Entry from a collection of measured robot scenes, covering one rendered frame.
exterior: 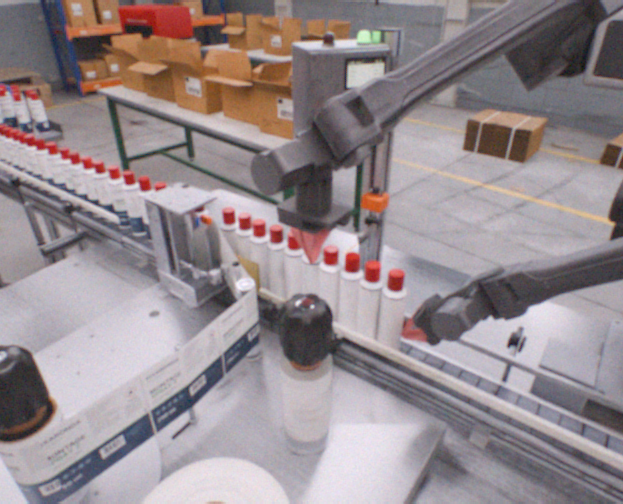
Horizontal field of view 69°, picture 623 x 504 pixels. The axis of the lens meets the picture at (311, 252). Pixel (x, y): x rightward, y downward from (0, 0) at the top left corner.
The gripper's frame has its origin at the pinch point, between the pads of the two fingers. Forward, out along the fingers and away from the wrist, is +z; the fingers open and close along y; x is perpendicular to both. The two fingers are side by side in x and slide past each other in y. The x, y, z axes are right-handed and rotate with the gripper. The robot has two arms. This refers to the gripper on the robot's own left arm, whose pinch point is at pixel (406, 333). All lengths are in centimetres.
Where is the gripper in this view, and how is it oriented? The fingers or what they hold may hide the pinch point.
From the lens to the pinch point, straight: 98.8
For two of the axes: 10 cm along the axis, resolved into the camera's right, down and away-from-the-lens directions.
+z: -5.1, 4.6, 7.2
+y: -5.8, 4.3, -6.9
